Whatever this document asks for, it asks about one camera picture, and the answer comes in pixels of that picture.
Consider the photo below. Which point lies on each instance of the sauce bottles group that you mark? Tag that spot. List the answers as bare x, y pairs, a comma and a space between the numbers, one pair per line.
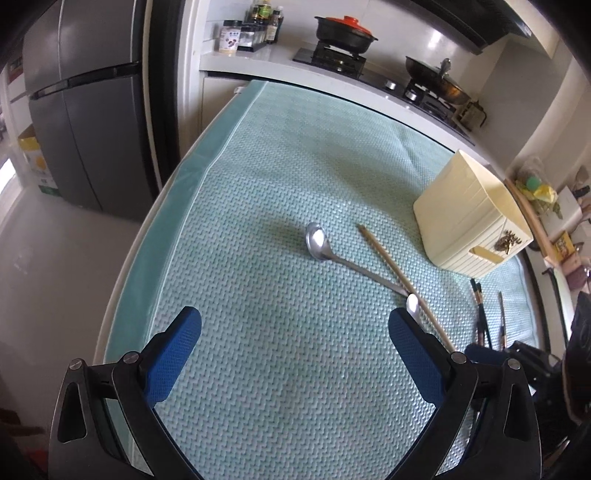
263, 13

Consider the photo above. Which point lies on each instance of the wooden cutting board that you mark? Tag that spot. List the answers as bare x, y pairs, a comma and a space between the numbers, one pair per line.
535, 225

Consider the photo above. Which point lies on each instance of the white knife block holder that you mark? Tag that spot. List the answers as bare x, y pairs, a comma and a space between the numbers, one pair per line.
566, 213

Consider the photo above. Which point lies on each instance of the black gas stove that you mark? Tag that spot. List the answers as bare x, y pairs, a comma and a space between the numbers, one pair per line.
354, 67

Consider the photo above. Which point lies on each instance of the light blue woven table mat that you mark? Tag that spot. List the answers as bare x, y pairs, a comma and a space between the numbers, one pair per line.
294, 375

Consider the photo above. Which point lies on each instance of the grey refrigerator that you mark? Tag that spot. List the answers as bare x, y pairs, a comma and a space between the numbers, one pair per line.
82, 68

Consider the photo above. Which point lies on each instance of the yellow cardboard box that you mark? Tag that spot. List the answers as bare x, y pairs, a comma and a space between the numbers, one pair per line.
31, 148

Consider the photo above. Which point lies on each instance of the brown wooden chopstick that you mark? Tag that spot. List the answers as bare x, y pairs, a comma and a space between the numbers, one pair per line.
503, 332

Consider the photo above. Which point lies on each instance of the dark glass jug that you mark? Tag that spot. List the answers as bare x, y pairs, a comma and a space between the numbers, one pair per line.
473, 116

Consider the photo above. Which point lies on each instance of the black range hood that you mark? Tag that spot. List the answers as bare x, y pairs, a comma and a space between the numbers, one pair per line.
482, 22

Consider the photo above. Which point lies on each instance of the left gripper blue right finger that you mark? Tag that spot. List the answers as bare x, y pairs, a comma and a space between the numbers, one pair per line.
484, 425

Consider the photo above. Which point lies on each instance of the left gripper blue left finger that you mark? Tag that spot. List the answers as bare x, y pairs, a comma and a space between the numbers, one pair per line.
84, 443

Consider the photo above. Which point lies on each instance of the black pot with red lid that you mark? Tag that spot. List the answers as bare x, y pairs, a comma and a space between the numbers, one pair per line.
345, 33

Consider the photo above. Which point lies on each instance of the cream utensil holder box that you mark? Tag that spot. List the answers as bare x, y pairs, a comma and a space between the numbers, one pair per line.
469, 221

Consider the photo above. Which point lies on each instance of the wok with glass lid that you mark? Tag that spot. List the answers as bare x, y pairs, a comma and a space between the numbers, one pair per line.
437, 80

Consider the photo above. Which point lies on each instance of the yellow green plastic bag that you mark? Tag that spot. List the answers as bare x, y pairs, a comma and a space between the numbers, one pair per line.
534, 189

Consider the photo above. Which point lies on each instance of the white lidded spice jar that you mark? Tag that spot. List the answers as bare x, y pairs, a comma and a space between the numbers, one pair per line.
229, 35

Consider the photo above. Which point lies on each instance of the small silver spoon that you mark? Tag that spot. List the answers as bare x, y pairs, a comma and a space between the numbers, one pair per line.
413, 306

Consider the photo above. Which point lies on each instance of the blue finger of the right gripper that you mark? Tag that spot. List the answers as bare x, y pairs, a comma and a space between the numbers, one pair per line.
484, 355

